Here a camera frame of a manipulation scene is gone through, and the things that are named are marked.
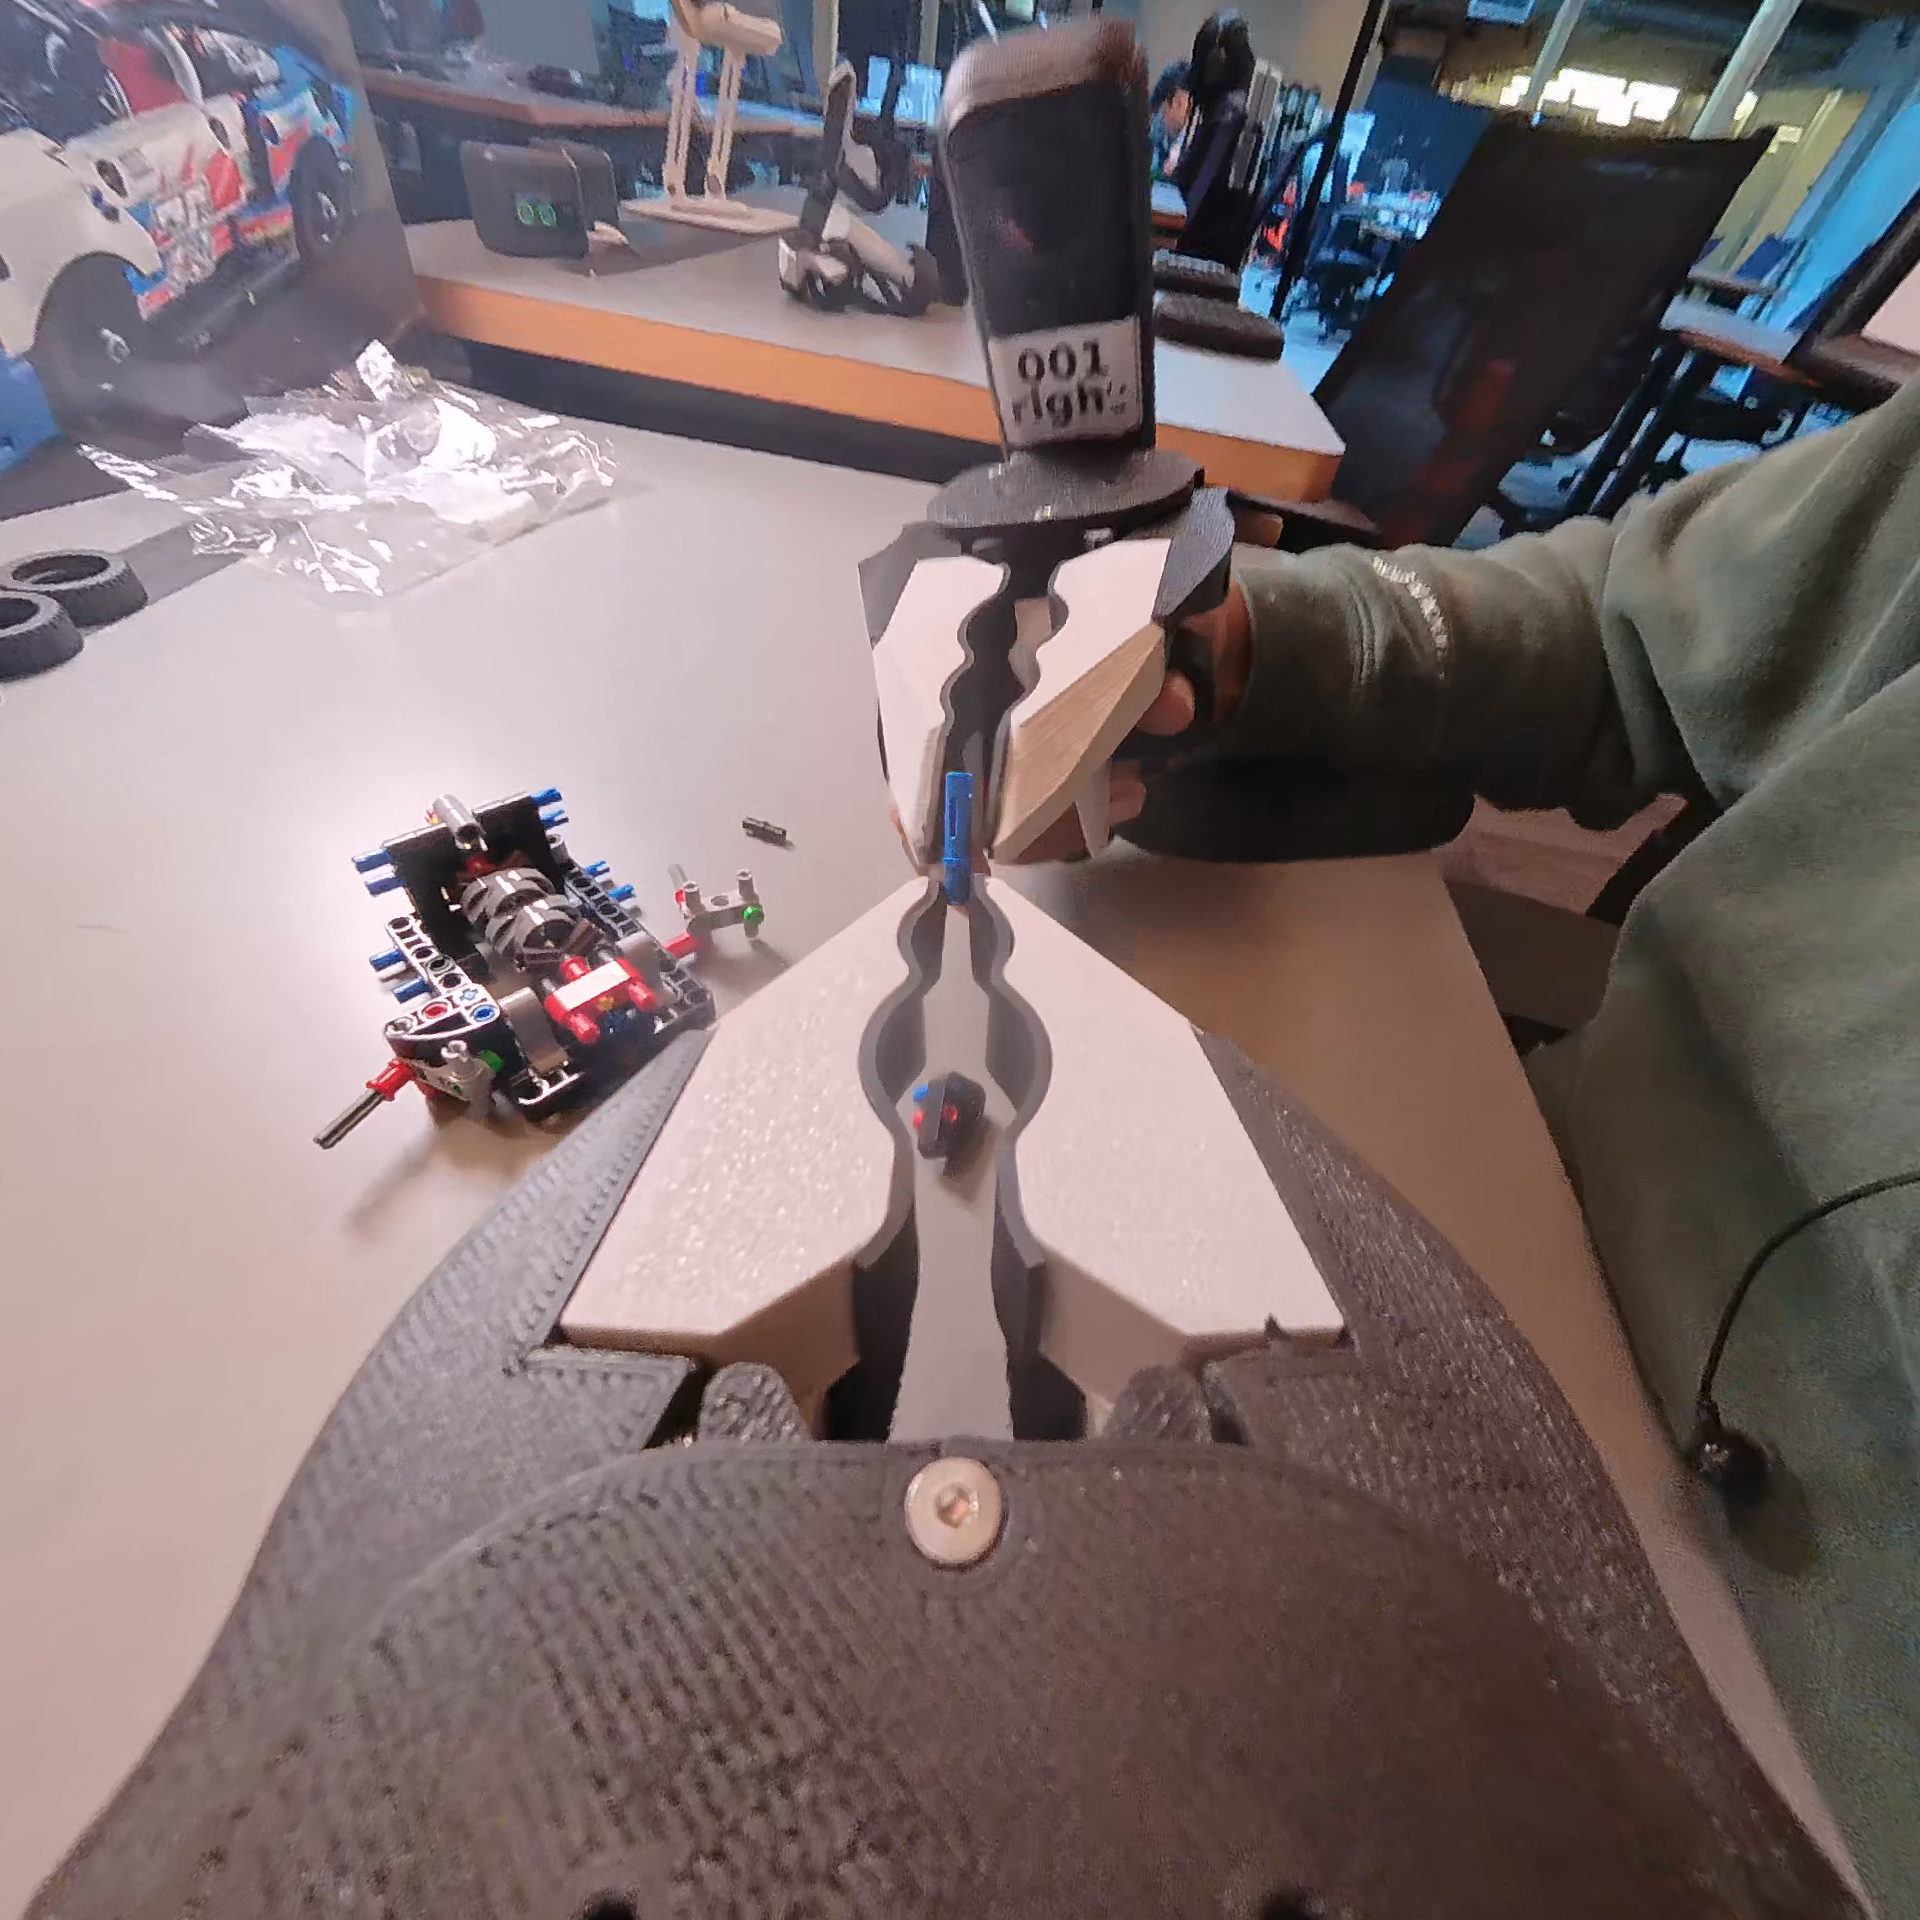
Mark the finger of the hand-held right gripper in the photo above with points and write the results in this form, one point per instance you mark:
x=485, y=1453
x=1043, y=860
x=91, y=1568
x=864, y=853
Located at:
x=1096, y=676
x=914, y=660

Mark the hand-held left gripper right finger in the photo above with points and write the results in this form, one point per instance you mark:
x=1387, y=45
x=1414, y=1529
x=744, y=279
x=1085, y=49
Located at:
x=1167, y=1187

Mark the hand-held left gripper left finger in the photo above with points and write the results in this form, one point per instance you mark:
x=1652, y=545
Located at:
x=735, y=1187

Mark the blue lego pin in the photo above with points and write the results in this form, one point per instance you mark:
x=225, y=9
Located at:
x=958, y=823

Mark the black triangular lego piece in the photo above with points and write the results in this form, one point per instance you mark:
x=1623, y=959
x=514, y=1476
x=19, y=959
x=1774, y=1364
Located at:
x=943, y=1116

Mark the person's right forearm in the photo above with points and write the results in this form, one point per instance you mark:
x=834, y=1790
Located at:
x=1425, y=702

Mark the grey lego connector assembly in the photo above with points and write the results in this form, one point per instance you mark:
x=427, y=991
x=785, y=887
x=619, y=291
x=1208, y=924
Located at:
x=723, y=898

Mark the lego car chassis assembly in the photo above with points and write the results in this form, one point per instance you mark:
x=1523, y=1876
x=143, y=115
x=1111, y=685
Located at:
x=528, y=959

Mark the black rubber lego tire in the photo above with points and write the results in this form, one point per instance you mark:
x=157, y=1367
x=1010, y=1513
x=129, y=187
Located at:
x=27, y=639
x=78, y=585

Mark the lego set box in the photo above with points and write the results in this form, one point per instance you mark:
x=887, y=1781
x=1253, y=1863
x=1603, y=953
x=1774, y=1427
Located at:
x=177, y=196

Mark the person's right hand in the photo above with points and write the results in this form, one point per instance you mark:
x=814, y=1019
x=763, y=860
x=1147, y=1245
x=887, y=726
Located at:
x=1229, y=660

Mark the spare black white gripper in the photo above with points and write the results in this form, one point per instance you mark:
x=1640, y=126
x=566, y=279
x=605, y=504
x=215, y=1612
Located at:
x=850, y=256

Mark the grey desk with wooden edge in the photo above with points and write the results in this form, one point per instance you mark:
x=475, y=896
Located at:
x=723, y=291

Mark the white desk stand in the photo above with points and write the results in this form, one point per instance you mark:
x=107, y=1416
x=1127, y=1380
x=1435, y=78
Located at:
x=703, y=119

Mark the black mesh office chair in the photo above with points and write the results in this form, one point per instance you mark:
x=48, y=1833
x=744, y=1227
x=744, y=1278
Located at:
x=1531, y=330

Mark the black charger case green lights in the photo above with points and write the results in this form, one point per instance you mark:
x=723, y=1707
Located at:
x=530, y=202

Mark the crumpled clear plastic bag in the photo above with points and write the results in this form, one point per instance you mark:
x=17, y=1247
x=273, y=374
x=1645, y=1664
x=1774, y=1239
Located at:
x=361, y=465

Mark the person's green sweatshirt torso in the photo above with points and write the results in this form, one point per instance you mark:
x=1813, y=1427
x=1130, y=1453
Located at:
x=1767, y=1051

